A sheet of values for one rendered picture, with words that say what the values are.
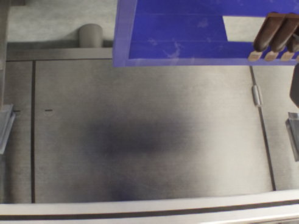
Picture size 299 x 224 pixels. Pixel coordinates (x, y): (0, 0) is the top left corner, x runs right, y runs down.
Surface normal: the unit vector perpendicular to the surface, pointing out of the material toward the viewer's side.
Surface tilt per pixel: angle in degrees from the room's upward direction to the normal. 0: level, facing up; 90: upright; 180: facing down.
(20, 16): 0
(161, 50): 90
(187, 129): 90
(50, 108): 90
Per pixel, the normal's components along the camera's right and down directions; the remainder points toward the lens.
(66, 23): 0.09, 0.90
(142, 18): 0.11, -0.44
